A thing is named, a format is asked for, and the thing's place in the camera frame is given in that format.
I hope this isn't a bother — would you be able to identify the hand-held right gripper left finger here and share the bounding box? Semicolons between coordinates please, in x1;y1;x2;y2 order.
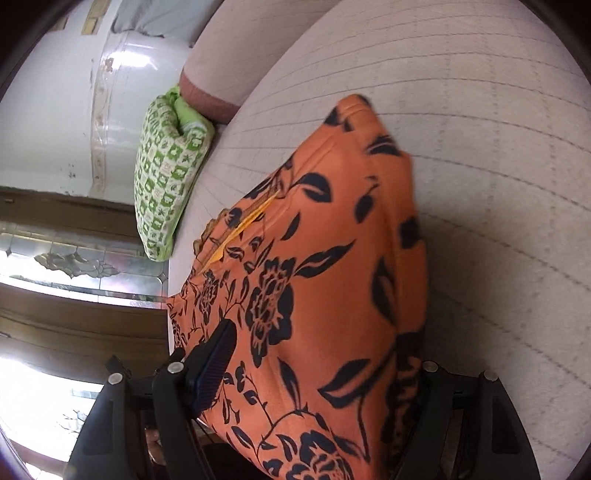
68;318;239;480

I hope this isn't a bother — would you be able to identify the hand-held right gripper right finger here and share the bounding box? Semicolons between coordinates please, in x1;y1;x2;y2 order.
390;360;542;480

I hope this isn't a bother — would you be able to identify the orange floral garment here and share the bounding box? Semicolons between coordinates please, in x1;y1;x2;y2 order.
165;93;428;480

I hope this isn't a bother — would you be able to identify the green checkered pillow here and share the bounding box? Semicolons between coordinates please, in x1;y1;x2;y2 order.
133;85;217;263

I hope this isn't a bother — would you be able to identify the pink bolster with maroon end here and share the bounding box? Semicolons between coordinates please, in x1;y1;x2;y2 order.
178;0;334;125

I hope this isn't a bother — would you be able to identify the grey blanket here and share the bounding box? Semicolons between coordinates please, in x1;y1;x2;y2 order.
111;0;223;48

